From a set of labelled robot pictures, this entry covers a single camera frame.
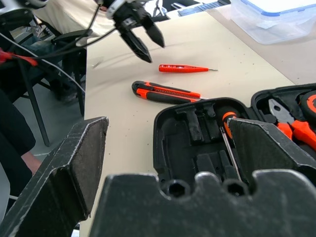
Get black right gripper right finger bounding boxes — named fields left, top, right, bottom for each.
left=226, top=117, right=316, bottom=186

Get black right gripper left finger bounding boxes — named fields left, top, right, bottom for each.
left=0, top=117, right=109, bottom=237

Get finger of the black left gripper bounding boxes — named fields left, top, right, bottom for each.
left=118, top=24, right=153, bottom=63
left=141, top=16, right=166, bottom=48

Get red tester pen screwdriver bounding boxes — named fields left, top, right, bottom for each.
left=158, top=64, right=219, bottom=74

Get orange black utility knife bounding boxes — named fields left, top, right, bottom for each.
left=131, top=80, right=209, bottom=105

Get black zippered pouch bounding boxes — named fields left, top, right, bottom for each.
left=153, top=83, right=316, bottom=189

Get dark laptop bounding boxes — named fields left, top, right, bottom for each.
left=170, top=0, right=232, bottom=17

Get person in beige shirt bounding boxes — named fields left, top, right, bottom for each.
left=21, top=0, right=117, bottom=103

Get black orange tape measure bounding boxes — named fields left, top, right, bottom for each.
left=297, top=89, right=316, bottom=121

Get person in dark clothing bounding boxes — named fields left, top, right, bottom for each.
left=0, top=88, right=42, bottom=198

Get black chair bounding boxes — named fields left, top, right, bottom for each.
left=17, top=29, right=94, bottom=147

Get clear container with blue lid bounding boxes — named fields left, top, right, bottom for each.
left=229, top=0, right=316, bottom=45

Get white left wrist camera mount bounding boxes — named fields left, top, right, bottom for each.
left=106, top=0, right=124, bottom=19

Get orange handled pliers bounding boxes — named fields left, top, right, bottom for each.
left=268, top=98, right=316, bottom=149

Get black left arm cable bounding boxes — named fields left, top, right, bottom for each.
left=37, top=0, right=119, bottom=62

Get orange black handled screwdriver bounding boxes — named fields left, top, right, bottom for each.
left=214, top=105, right=244, bottom=182

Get thin grey cable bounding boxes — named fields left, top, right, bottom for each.
left=0, top=31, right=86, bottom=93

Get red cable tag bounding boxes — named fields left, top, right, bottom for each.
left=0, top=48, right=39, bottom=67

